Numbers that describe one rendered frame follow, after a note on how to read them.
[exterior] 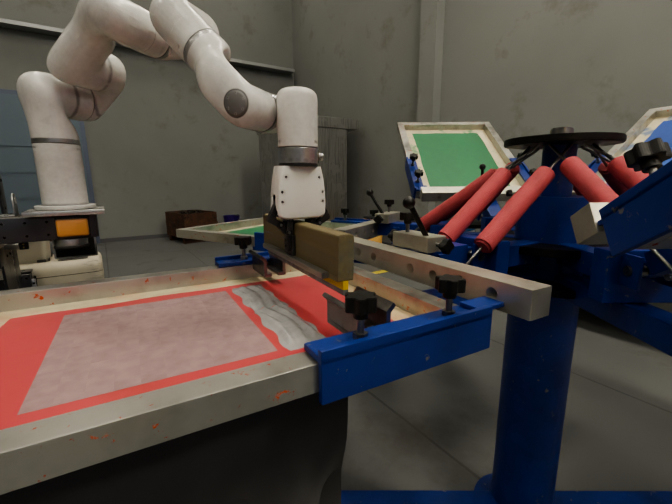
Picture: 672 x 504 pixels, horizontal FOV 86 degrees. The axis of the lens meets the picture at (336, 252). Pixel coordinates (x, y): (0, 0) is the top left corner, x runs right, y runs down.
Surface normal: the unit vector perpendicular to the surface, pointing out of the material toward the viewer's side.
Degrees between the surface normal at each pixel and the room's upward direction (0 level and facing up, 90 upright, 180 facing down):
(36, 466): 90
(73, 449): 90
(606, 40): 90
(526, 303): 90
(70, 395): 0
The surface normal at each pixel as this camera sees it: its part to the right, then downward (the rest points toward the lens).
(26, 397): 0.00, -0.98
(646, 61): -0.84, 0.11
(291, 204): 0.44, 0.23
